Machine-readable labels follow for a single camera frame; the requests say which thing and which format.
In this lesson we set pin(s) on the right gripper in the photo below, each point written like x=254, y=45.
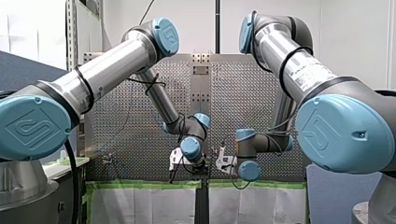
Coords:
x=234, y=169

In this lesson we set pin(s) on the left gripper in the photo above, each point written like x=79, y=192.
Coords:
x=200, y=168

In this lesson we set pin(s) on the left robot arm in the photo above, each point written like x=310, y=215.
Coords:
x=109, y=67

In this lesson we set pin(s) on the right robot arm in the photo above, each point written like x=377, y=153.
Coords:
x=342, y=130

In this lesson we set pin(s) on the grey board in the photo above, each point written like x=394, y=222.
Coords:
x=336, y=199

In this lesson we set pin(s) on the side table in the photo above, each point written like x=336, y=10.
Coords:
x=67, y=174

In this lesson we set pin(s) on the black upright pole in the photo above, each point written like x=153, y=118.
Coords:
x=217, y=26

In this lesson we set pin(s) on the perforated metal strut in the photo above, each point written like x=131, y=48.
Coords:
x=71, y=34

